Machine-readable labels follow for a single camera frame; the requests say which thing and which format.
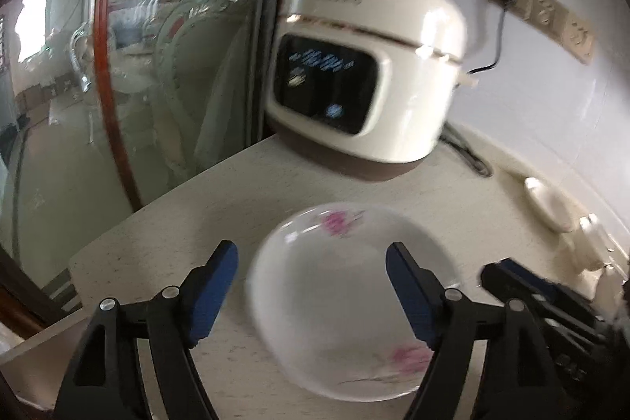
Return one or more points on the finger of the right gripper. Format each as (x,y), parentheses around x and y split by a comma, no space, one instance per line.
(509,280)

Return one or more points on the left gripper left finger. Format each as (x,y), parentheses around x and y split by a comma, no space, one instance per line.
(103,379)

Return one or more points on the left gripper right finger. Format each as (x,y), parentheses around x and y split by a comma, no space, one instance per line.
(518,379)

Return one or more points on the small white floral plate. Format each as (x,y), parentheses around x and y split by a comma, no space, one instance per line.
(322,303)

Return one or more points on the large white floral plate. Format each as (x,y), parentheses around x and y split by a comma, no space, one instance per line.
(550,207)

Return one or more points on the cream rice cooker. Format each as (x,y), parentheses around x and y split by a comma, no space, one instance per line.
(363,87)

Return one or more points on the glass door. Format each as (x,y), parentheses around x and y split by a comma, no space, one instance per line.
(106,105)

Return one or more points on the wall power socket strip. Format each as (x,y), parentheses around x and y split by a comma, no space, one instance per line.
(572,32)

